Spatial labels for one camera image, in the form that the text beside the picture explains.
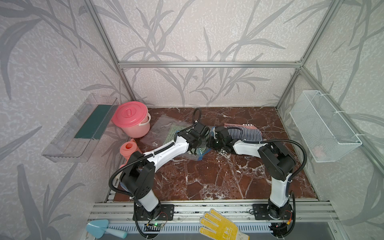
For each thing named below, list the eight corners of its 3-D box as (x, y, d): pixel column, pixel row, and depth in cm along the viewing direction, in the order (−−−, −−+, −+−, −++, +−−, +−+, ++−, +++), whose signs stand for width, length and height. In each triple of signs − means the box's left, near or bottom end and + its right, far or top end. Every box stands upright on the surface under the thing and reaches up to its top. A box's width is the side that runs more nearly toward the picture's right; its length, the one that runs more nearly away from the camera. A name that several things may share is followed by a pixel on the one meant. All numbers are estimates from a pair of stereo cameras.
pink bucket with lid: (121, 140, 103) (108, 123, 88) (130, 119, 115) (119, 101, 100) (150, 140, 103) (141, 123, 88) (155, 120, 115) (149, 101, 100)
